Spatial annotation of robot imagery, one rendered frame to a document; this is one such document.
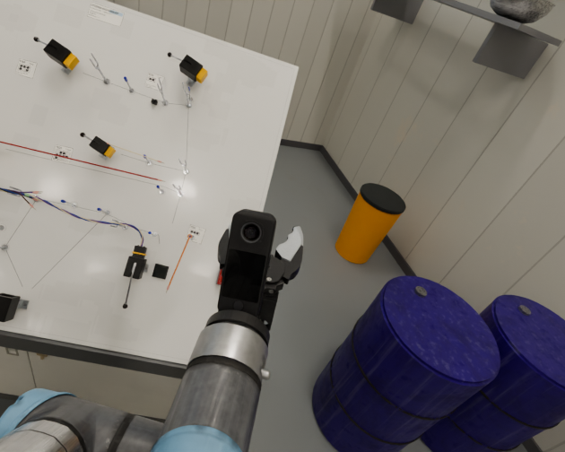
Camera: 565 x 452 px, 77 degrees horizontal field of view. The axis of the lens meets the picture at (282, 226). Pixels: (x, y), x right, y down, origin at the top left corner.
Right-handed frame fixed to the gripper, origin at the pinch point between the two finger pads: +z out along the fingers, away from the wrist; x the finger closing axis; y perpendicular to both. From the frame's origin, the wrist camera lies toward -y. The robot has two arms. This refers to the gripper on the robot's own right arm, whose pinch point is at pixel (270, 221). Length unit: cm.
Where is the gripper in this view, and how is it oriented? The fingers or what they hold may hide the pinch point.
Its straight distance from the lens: 52.7
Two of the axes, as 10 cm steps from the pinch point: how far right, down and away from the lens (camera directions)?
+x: 9.8, 2.2, -0.2
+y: -1.7, 7.9, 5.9
